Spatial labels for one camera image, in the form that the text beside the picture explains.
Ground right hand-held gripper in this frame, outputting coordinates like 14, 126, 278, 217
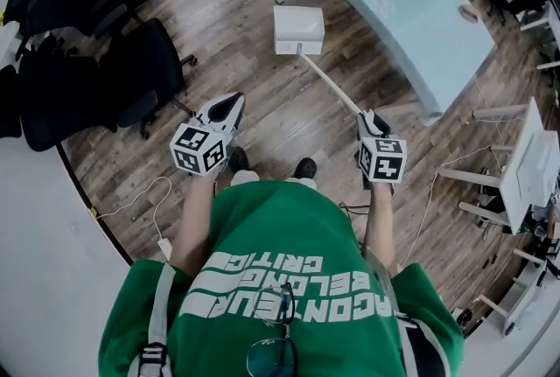
356, 110, 408, 196

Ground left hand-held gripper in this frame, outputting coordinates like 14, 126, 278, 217
169, 92, 246, 178

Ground white dustpan with wooden handle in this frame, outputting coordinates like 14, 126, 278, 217
273, 5, 373, 116

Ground person's left forearm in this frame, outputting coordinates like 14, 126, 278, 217
168, 173, 220, 280

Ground person's right forearm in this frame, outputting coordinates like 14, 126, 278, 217
365, 182, 399, 276

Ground black shoe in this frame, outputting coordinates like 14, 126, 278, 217
295, 157, 319, 180
227, 146, 251, 173

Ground white trousers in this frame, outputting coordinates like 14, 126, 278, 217
230, 169, 319, 192

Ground green printed shirt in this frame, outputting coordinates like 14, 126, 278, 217
98, 178, 465, 377

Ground small bowl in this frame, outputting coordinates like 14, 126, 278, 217
457, 3, 480, 23

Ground white low table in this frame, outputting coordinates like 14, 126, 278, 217
474, 248, 560, 337

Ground dark-rimmed glasses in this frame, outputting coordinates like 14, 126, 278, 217
246, 283, 298, 377

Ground long white floor cable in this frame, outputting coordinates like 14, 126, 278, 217
397, 143, 504, 267

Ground white cable with adapter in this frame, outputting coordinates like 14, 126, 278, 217
94, 176, 174, 262

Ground gray backpack strap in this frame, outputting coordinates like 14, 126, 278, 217
362, 246, 443, 377
137, 263, 177, 377

